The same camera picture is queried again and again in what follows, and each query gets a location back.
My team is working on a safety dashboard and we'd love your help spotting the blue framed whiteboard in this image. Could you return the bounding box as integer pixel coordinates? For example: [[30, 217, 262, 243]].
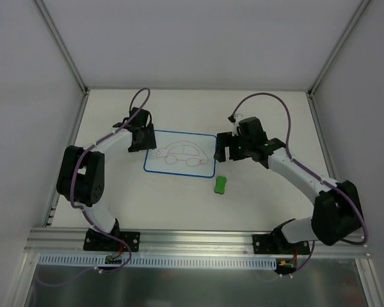
[[143, 130, 216, 178]]

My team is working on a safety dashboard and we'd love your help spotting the green bone-shaped eraser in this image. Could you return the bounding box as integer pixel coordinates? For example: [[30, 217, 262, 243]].
[[214, 176, 227, 194]]

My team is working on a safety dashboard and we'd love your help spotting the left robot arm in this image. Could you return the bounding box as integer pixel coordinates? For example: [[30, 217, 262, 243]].
[[56, 107, 156, 251]]

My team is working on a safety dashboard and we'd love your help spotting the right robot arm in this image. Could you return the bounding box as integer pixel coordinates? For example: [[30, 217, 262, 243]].
[[214, 114, 367, 253]]

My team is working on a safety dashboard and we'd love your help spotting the right small circuit board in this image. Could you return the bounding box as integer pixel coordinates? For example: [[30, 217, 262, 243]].
[[278, 260, 297, 270]]

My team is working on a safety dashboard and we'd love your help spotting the small circuit board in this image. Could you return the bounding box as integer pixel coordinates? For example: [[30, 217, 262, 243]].
[[278, 260, 297, 270], [104, 255, 122, 265]]

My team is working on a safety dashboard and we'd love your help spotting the left small circuit board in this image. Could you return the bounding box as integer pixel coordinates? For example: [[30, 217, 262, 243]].
[[104, 255, 122, 265]]

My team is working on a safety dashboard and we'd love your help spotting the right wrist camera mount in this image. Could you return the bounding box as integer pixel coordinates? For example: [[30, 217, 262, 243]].
[[228, 113, 243, 136]]

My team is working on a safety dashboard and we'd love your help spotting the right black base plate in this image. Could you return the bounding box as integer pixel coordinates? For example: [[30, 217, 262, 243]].
[[252, 233, 310, 255]]

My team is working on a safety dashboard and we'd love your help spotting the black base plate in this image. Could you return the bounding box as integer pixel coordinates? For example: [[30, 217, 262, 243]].
[[252, 233, 310, 255], [83, 229, 141, 253]]

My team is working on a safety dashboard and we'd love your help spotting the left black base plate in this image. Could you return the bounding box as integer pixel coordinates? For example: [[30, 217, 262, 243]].
[[83, 229, 141, 253]]

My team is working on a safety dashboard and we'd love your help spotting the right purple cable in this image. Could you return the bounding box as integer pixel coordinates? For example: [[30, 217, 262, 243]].
[[228, 92, 370, 278]]

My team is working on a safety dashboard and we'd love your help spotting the aluminium mounting rail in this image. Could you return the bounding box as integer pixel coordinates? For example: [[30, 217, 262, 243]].
[[24, 227, 371, 259]]

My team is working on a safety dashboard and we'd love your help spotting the left aluminium frame post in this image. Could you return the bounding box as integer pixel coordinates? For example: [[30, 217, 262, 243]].
[[33, 0, 88, 95]]

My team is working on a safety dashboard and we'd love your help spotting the aluminium frame post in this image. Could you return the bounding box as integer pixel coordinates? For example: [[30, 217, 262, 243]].
[[33, 0, 88, 95], [307, 0, 371, 96]]

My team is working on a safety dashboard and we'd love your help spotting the white slotted cable duct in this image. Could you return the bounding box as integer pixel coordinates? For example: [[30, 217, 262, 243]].
[[38, 253, 277, 271]]

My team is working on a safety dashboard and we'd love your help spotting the right aluminium frame post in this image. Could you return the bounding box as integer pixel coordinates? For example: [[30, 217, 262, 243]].
[[307, 0, 371, 96]]

